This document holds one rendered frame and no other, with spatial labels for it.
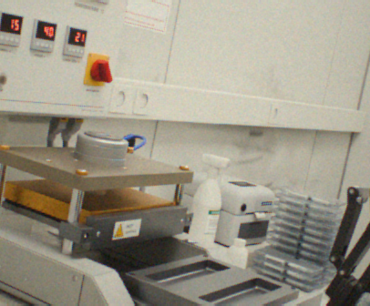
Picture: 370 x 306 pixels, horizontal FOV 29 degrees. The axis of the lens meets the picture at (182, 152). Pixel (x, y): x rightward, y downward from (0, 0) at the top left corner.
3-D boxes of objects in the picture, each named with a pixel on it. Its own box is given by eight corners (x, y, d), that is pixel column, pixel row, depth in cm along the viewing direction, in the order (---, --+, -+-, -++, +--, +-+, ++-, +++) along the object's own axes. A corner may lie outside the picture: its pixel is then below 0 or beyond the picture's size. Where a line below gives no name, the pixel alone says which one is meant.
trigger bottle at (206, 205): (179, 240, 195) (197, 153, 192) (192, 236, 203) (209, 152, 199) (208, 249, 192) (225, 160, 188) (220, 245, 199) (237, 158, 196)
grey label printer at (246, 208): (166, 225, 211) (177, 169, 209) (206, 220, 226) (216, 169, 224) (232, 250, 196) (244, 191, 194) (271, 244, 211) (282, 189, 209)
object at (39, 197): (0, 207, 105) (11, 144, 104) (97, 198, 123) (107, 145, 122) (87, 240, 96) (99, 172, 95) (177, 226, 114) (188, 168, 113)
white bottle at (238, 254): (239, 303, 166) (251, 244, 164) (218, 299, 166) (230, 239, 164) (238, 297, 171) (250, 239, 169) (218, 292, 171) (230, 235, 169)
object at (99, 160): (-47, 196, 106) (-35, 111, 104) (88, 187, 132) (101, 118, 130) (73, 243, 93) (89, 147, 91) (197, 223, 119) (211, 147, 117)
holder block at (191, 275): (120, 290, 93) (124, 272, 93) (200, 269, 110) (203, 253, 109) (228, 337, 84) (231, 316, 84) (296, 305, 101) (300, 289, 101)
